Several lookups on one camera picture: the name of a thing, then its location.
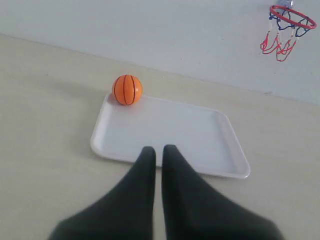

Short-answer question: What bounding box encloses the red mini basketball hoop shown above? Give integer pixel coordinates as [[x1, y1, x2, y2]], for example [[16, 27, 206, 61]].
[[260, 0, 317, 62]]

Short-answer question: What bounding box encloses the white plastic tray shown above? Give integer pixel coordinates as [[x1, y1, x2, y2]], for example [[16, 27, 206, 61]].
[[90, 94, 251, 179]]

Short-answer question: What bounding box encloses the small orange basketball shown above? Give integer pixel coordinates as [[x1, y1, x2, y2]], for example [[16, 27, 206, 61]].
[[112, 74, 143, 106]]

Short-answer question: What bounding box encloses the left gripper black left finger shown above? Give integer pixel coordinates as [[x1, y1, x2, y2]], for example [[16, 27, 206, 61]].
[[49, 146, 156, 240]]

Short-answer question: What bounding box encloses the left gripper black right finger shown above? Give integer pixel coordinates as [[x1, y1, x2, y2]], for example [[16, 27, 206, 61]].
[[161, 145, 284, 240]]

